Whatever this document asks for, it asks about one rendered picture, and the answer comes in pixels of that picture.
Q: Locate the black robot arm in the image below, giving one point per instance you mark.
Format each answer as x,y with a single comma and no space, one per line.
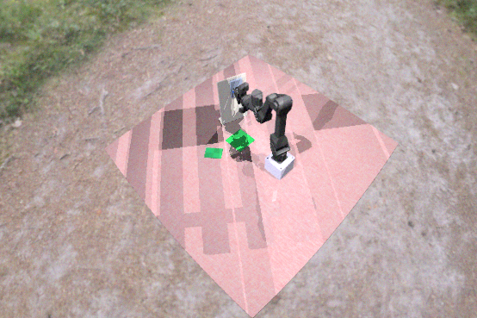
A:
282,104

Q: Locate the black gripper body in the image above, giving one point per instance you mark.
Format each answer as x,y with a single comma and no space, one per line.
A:
245,99

